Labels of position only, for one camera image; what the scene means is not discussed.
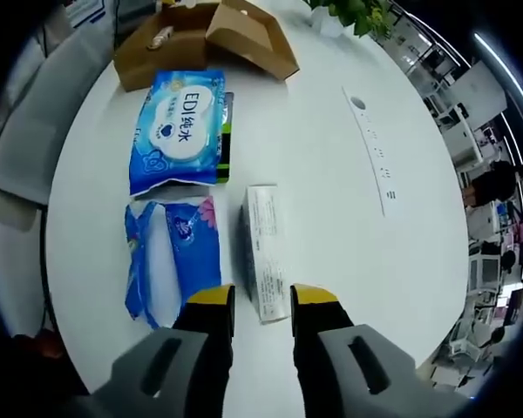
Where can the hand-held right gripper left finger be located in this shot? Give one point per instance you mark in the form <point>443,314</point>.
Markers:
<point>178,374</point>

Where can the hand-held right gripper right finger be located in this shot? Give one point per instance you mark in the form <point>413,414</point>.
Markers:
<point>331,374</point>

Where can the blue flower print tissue packet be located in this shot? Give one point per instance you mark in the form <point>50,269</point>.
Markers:
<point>192,252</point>

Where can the white printed carton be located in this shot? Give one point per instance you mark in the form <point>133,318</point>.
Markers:
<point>266,252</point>

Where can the black green soft pouch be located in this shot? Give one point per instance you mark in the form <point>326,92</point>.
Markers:
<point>226,150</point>

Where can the blue wet wipes packet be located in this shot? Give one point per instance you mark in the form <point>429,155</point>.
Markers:
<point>178,130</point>

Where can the brown cardboard shoe box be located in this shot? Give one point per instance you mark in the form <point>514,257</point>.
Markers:
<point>165,65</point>

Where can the person's dark clothing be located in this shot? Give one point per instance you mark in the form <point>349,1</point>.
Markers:
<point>35,374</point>

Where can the grey mesh office chair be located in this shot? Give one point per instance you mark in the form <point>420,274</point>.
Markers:
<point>26,130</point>

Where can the white tube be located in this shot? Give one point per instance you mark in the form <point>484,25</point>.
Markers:
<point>160,38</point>

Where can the green potted plant white pot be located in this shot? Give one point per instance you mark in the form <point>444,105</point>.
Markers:
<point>357,11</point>

